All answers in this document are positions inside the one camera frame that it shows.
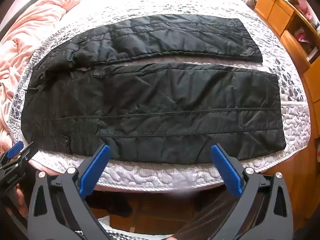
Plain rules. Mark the wooden cabinet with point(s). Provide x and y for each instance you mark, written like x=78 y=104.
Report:
x=282 y=12

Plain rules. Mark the checkered shirt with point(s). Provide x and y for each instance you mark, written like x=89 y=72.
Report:
x=140 y=233

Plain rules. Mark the pink blanket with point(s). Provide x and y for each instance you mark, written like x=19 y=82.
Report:
x=30 y=30

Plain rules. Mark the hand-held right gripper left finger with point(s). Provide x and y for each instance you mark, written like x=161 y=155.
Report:
x=96 y=170

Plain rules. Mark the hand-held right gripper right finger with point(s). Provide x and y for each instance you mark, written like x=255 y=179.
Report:
x=226 y=170

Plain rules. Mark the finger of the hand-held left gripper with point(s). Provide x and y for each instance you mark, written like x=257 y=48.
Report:
x=15 y=148
x=27 y=151

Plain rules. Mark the black pants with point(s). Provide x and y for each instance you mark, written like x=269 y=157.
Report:
x=150 y=110

